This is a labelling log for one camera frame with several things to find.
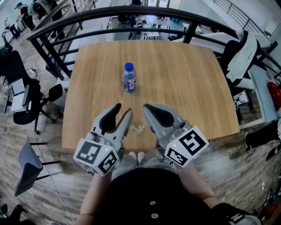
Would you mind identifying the dark grey plastic chair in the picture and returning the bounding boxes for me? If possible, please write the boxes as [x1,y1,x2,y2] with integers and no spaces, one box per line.
[14,140,61,197]

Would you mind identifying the red bag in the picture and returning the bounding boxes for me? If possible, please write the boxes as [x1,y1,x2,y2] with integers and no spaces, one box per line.
[267,81,281,105]

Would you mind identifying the white paper stack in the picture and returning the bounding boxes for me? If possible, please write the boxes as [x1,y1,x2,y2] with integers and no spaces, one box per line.
[10,79,30,112]

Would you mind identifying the blue-capped plastic bottle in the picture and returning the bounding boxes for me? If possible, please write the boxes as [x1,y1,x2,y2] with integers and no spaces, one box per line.
[122,62,137,94]

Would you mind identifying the person's black shirt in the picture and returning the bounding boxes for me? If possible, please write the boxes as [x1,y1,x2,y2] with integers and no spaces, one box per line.
[92,168,262,225]

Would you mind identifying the light grey table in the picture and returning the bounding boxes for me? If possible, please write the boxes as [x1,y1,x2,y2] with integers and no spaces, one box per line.
[238,63,281,129]

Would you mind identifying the person's grey shorts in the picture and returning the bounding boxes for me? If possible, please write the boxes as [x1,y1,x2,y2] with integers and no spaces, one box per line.
[111,151,176,182]

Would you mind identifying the black metal railing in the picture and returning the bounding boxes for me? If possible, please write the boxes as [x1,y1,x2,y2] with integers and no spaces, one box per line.
[26,6,281,82]

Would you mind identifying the black office chair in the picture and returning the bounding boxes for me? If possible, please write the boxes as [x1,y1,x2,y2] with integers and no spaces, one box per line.
[0,50,63,134]
[219,30,262,123]

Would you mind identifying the white jacket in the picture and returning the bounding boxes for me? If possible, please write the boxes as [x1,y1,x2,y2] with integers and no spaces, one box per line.
[226,32,258,81]

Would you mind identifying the person's right forearm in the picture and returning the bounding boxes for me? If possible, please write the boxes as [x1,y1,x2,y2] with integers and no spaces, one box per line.
[175,164,215,200]

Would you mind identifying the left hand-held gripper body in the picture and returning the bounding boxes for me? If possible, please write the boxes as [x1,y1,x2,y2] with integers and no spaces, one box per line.
[73,127,121,176]

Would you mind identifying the white floor cable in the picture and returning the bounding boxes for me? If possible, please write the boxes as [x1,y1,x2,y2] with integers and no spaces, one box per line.
[32,123,75,222]

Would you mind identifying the wooden table with white legs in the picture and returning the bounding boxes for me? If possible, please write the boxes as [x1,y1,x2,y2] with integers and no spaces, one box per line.
[61,40,240,150]

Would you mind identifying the white deer print sign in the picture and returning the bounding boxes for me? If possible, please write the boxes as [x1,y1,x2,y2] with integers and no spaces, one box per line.
[233,92,249,106]

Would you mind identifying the person's left forearm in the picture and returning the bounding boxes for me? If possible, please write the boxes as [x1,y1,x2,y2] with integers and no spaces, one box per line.
[80,173,115,225]

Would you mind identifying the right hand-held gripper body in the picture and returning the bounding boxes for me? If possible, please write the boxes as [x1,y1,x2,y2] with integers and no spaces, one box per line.
[153,120,209,167]

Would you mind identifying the clear drinking glass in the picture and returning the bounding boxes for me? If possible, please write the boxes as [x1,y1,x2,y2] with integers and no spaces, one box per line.
[129,118,146,137]

